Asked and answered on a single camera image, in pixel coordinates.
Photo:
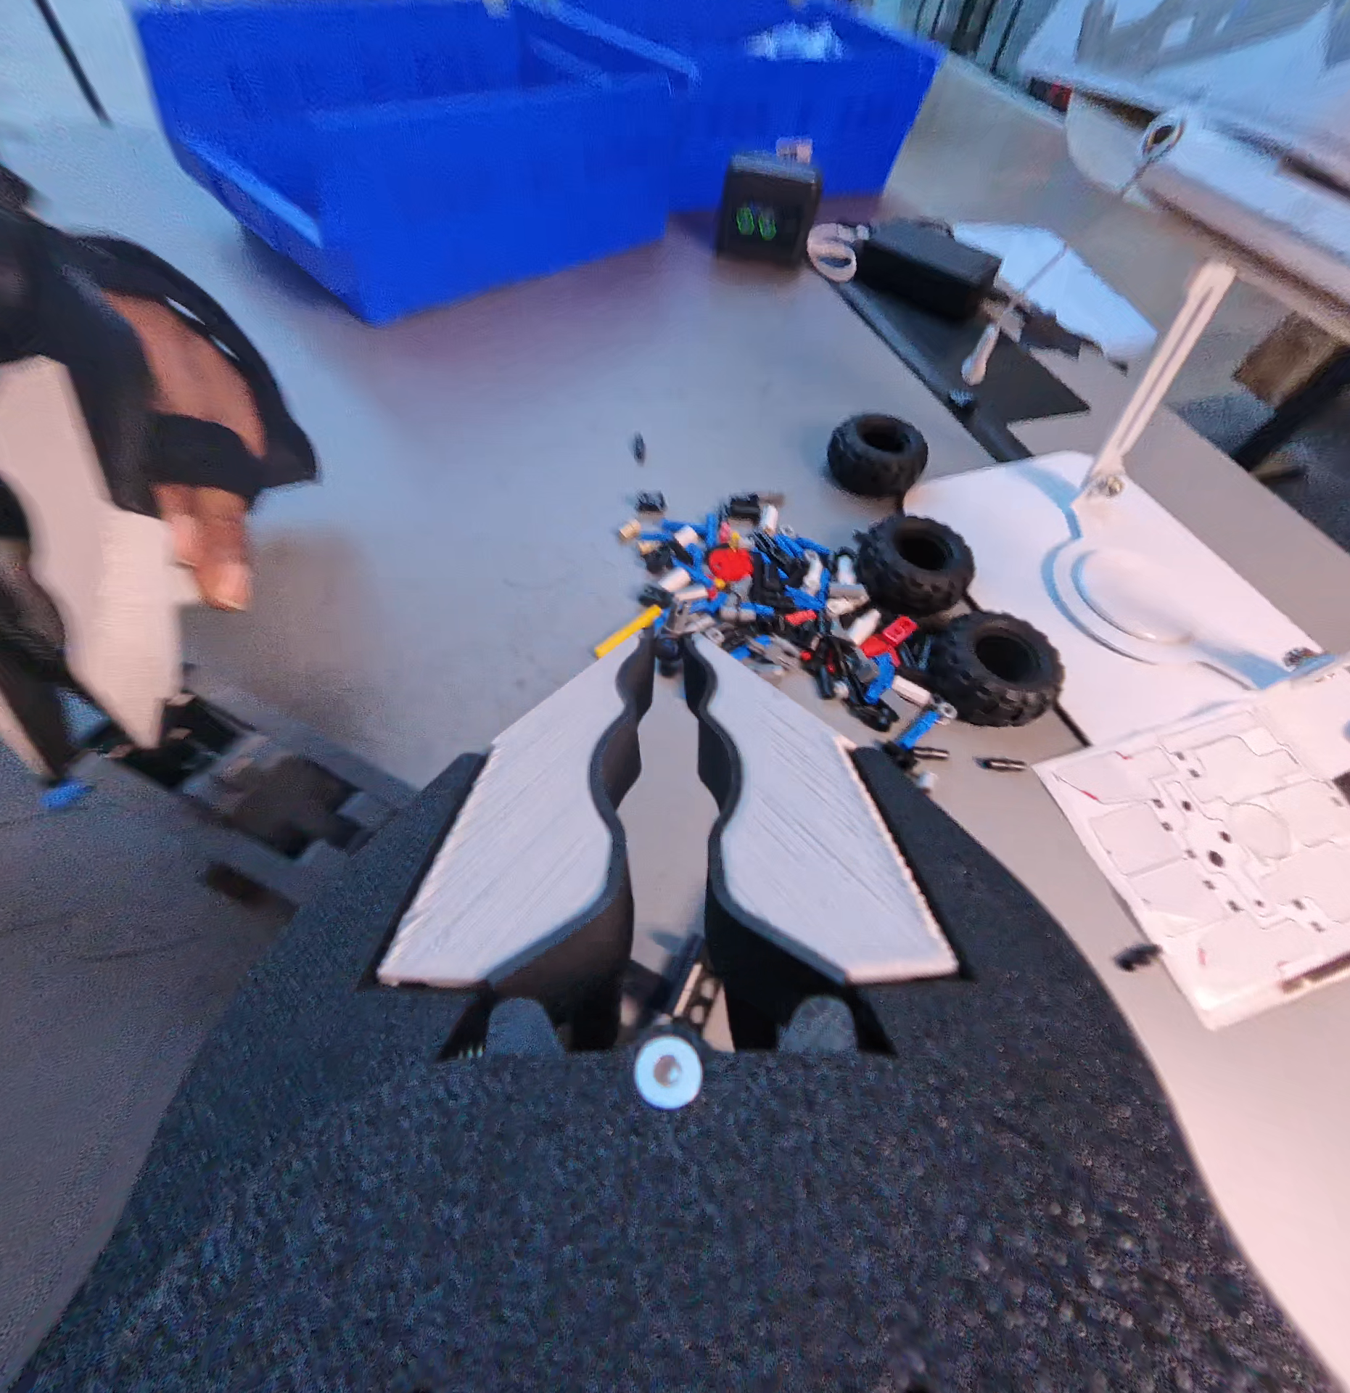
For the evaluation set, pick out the black power adapter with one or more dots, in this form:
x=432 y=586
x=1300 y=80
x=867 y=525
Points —
x=925 y=267

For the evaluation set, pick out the person's left hand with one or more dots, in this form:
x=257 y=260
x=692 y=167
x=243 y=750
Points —
x=196 y=369

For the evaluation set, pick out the toy instruction booklet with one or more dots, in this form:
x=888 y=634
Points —
x=1230 y=43

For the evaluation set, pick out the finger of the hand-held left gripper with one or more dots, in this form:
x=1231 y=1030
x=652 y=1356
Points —
x=11 y=610
x=98 y=565

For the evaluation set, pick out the clear plastic bag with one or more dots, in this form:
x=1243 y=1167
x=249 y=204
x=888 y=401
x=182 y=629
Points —
x=795 y=42

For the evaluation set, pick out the pile of small toy parts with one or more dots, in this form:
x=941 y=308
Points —
x=772 y=588

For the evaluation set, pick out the white paper sheet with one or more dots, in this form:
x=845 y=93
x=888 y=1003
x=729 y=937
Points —
x=1088 y=294

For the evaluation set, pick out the black timer device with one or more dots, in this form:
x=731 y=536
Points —
x=767 y=196

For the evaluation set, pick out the grey black toy chassis assembly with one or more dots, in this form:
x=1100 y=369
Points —
x=294 y=795

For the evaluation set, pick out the black pole stand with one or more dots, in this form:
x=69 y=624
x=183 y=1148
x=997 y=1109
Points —
x=76 y=66

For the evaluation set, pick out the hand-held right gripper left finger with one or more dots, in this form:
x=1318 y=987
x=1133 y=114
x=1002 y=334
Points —
x=501 y=870

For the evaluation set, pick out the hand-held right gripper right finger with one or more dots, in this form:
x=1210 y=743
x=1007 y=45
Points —
x=827 y=860

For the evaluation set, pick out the yellow toy axle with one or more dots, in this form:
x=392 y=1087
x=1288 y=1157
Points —
x=628 y=631

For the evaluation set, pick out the grey desk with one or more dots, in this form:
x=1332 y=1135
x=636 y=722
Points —
x=467 y=435

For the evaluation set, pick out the metal book stand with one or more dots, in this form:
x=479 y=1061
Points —
x=1011 y=544

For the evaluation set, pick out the black toy tyre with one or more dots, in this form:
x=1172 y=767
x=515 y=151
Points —
x=849 y=458
x=957 y=685
x=881 y=576

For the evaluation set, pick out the white sticker sheet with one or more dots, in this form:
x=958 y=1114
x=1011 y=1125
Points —
x=1207 y=860

